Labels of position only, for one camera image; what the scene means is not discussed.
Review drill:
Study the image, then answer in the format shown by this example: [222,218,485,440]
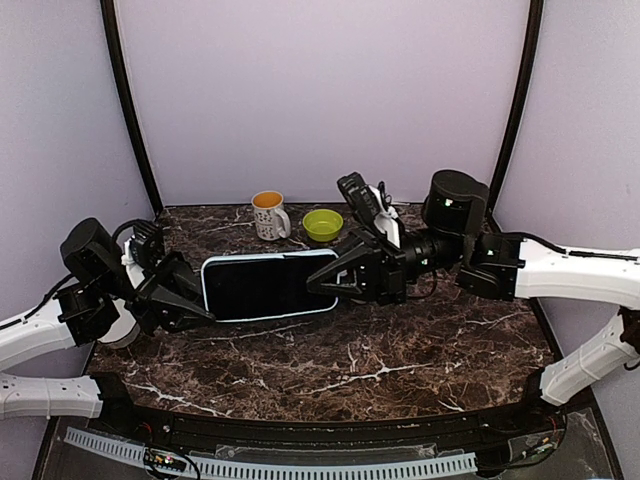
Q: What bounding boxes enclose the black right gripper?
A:
[302,225,466,308]

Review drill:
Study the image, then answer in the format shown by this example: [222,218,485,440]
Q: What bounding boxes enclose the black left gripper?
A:
[100,248,229,337]

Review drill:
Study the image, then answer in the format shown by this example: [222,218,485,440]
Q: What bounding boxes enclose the light blue phone case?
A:
[200,248,340,324]

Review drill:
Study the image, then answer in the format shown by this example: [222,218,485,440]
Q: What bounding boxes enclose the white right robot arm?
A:
[307,169,639,434]

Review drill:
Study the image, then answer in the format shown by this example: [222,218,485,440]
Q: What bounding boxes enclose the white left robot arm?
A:
[1,217,215,436]

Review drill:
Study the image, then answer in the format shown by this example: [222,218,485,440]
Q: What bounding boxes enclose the lime green bowl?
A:
[302,209,344,243]

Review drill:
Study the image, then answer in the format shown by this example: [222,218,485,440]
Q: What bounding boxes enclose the white scalloped dish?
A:
[98,300,140,349]

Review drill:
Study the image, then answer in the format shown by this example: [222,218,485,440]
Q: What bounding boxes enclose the white floral mug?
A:
[251,191,291,241]

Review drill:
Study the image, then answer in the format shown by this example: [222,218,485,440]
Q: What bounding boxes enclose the small circuit board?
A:
[143,448,188,473]

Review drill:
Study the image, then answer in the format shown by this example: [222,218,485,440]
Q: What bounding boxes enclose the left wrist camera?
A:
[129,219,165,269]

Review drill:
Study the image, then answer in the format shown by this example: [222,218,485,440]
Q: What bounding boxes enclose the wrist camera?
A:
[129,219,165,269]
[337,172,402,247]

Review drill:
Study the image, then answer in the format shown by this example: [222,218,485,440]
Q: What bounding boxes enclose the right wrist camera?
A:
[337,172,402,247]

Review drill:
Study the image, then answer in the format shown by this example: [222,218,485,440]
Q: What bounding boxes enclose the black left frame post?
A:
[100,0,164,216]

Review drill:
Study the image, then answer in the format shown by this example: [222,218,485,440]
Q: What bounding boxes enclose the black frame post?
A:
[486,0,544,217]
[100,0,164,216]

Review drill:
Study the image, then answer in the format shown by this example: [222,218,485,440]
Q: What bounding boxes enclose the light blue slotted cable duct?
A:
[64,427,478,479]

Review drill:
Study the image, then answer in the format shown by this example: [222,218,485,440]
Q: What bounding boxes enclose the black front table rail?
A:
[89,372,567,452]

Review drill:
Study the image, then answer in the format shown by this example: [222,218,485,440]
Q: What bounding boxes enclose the black right frame post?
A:
[486,0,544,217]

